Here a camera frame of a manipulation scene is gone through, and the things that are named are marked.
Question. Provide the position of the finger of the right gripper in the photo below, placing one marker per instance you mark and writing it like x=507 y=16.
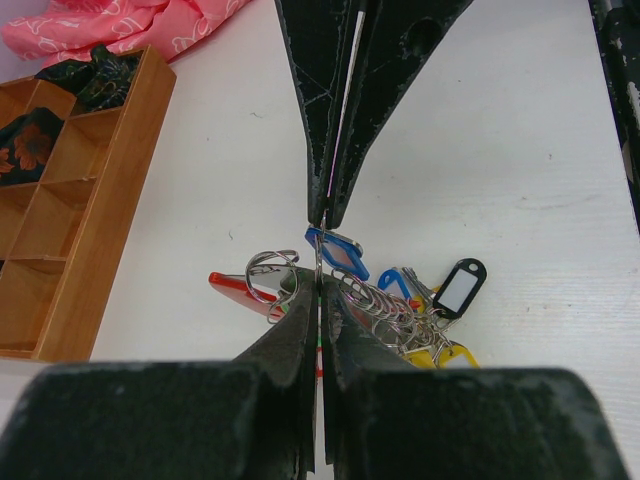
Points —
x=396 y=40
x=320 y=39

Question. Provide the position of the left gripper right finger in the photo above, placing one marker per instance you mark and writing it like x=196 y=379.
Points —
x=387 y=419

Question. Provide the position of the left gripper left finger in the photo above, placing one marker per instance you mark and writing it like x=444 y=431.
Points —
x=252 y=417

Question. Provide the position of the keyring bunch with red opener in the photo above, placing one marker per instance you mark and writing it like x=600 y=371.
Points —
x=410 y=319

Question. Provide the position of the key with blue tag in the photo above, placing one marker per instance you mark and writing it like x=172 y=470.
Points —
x=338 y=251

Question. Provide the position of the black item right compartment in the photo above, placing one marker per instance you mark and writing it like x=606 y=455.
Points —
x=99 y=84

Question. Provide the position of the black item compartment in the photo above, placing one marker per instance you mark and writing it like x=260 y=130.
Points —
x=99 y=84
x=26 y=145

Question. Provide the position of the wooden compartment tray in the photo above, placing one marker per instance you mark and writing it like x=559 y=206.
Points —
x=63 y=235

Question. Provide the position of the pink plastic bag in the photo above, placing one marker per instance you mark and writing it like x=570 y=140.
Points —
x=69 y=30

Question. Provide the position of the black item middle compartment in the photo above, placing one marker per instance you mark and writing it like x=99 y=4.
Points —
x=26 y=145

